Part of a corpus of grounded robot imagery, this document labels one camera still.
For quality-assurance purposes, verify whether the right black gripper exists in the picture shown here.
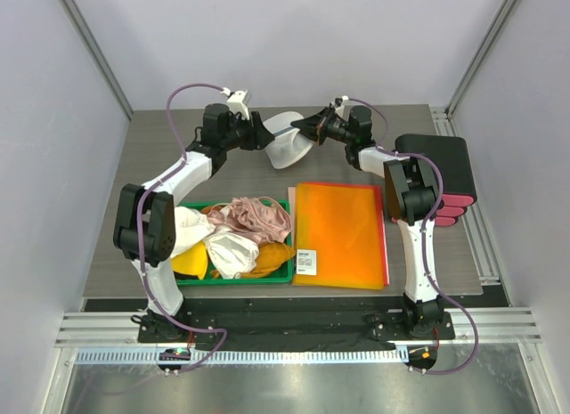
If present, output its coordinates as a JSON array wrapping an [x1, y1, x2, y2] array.
[[289, 106, 353, 146]]

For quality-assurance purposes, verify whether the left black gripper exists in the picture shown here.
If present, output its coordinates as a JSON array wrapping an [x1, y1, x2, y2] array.
[[222, 111, 275, 152]]

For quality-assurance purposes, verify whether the white mesh laundry bag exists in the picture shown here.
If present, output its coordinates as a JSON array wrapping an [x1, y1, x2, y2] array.
[[264, 111, 314, 169]]

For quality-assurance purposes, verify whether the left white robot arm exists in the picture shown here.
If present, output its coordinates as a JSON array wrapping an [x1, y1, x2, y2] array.
[[113, 103, 275, 343]]

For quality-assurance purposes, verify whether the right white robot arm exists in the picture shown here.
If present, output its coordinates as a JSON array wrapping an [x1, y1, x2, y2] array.
[[261, 97, 444, 339]]

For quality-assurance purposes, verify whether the pink satin bra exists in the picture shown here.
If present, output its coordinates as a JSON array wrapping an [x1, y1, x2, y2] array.
[[206, 197, 292, 245]]

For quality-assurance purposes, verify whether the white bra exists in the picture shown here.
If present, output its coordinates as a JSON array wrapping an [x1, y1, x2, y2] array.
[[170, 207, 259, 280]]

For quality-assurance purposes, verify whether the mustard yellow bra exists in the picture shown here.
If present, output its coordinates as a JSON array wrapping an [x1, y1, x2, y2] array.
[[172, 242, 296, 279]]

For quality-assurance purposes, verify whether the orange plastic folder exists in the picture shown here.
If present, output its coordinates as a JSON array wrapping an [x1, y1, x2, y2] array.
[[293, 182, 385, 290]]

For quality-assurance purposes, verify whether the green plastic tray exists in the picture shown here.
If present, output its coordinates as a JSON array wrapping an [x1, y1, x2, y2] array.
[[173, 199, 295, 287]]

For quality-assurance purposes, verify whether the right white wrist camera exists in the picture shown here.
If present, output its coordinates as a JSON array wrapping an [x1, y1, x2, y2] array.
[[330, 95, 349, 117]]

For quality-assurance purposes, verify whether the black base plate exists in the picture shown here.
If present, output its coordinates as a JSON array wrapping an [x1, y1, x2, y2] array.
[[137, 309, 456, 351]]

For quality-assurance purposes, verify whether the white cable duct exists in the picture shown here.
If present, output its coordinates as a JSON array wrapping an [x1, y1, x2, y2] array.
[[75, 346, 409, 367]]

